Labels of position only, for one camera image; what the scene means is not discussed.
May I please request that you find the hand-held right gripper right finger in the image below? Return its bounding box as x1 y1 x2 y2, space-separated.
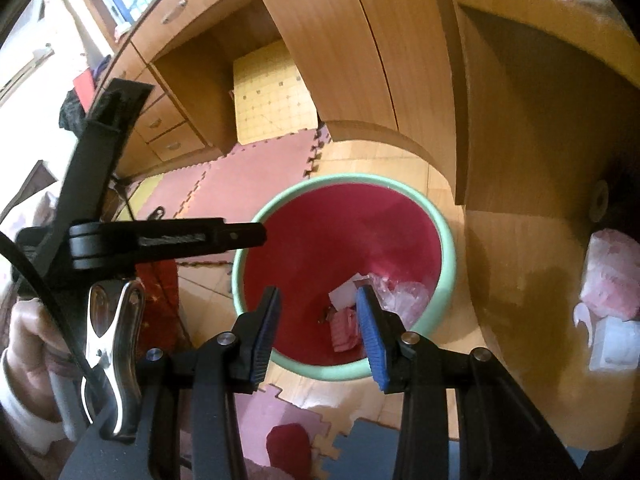
355 285 583 480

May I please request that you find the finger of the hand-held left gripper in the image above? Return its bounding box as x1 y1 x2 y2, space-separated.
67 217 268 273
37 77 156 261

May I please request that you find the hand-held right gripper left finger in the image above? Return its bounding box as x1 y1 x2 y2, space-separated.
134 286 283 480

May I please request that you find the pink napkin stack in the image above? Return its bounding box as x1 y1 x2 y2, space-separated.
330 309 365 353

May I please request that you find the green rimmed red trash bin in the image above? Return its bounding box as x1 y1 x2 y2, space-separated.
231 174 457 381

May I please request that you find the person's left forearm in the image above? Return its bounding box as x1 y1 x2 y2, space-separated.
0 350 66 458

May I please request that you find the person's left hand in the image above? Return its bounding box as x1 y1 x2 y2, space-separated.
5 296 66 411

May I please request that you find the clear crumpled plastic bag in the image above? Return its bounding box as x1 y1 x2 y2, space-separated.
367 272 431 328

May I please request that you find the white cardboard piece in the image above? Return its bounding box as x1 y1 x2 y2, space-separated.
327 274 368 311

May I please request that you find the black cloth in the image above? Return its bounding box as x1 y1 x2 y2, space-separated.
57 87 93 131

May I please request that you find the red plastic stool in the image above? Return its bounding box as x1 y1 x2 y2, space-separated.
135 260 193 351

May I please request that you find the pink foam floor mat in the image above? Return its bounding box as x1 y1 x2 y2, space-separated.
232 385 321 480
145 127 333 266

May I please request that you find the red box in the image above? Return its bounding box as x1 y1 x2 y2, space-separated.
72 67 98 106

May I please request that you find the red slipper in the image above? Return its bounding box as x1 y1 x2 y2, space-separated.
265 422 316 473

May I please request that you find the metal spring clip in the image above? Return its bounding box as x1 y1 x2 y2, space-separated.
80 280 147 441

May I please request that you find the wooden drawer desk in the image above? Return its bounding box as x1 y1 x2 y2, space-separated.
70 0 286 181

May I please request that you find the yellow patterned floor mat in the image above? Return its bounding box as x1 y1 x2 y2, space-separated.
231 39 321 147

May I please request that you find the wooden wardrobe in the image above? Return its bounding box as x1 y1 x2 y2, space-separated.
242 0 456 171

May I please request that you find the pink tissue pack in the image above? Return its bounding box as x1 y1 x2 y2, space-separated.
572 229 640 331

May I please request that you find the black roll with metal disc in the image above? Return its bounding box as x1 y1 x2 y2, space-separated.
587 162 638 233

